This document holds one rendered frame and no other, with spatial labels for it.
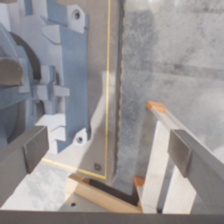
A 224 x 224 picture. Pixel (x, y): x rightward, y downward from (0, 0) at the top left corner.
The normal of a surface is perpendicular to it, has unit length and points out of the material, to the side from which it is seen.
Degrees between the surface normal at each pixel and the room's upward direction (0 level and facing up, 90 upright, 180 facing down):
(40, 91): 0
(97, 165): 0
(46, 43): 0
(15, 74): 73
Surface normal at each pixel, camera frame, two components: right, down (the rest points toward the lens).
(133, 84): -0.37, 0.25
